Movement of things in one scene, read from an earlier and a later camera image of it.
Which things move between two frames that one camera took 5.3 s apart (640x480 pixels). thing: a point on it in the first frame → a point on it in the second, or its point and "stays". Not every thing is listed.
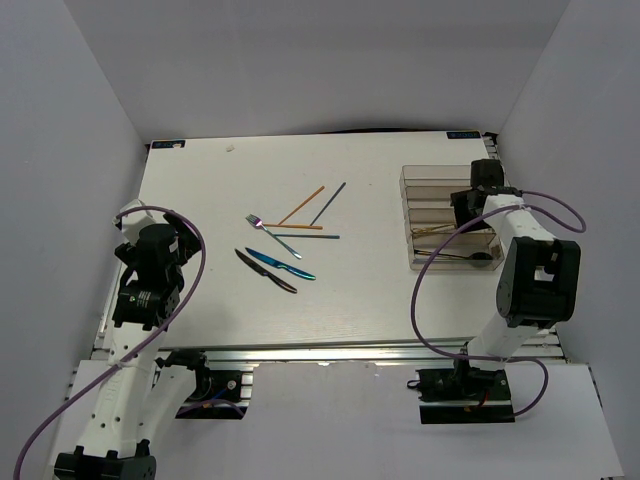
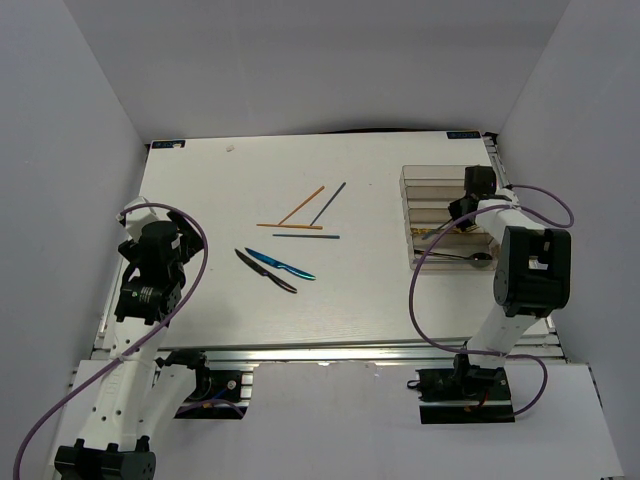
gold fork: (422, 230) stays
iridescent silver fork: (258, 223) → (431, 233)
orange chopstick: (294, 226) stays
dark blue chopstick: (328, 203) stays
